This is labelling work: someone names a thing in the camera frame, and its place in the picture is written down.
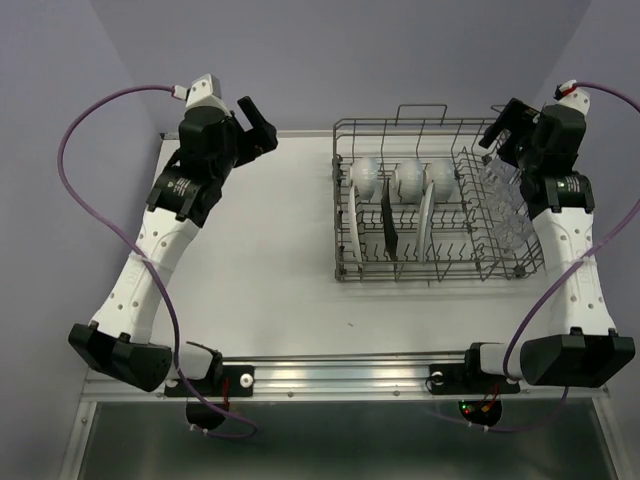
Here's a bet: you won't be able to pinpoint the white plate blue stripes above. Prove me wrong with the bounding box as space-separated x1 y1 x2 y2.
348 184 363 264

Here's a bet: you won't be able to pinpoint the white ribbed bowl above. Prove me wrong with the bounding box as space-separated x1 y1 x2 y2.
391 159 426 204
349 157 383 201
426 159 456 202

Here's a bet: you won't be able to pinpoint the white plate red strawberries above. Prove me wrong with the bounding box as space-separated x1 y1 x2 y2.
416 183 435 263

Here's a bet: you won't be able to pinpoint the dark teal square plate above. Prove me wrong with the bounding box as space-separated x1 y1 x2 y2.
380 179 398 262

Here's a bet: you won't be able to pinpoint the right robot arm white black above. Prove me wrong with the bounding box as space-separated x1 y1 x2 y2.
460 90 636 390

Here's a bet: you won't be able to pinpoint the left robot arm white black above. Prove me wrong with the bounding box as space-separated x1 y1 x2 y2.
68 96 278 392

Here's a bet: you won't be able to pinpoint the clear textured glass rear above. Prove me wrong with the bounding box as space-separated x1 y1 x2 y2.
479 157 519 188

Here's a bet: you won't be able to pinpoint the clear textured glass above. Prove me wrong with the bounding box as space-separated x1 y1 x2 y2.
485 184 523 219
493 214 535 252
479 157 519 188

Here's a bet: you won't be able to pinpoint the clear textured glass middle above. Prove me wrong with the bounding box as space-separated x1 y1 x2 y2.
485 184 523 219

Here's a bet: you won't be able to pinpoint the clear textured glass front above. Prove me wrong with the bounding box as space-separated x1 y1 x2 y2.
493 214 535 252

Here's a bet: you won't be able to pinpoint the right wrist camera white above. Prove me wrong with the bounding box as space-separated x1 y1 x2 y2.
554 80 591 116

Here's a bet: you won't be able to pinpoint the grey wire dish rack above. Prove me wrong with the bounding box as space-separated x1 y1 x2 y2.
332 104 543 282

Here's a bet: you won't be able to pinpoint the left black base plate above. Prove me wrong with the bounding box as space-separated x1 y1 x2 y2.
190 364 255 399

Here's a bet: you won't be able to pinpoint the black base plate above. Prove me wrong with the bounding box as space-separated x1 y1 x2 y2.
425 363 521 395
190 364 255 399

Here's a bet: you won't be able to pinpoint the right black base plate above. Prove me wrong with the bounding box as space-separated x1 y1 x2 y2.
425 363 521 395

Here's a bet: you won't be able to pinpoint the aluminium mounting rail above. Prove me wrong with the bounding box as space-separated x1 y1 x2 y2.
79 349 614 401

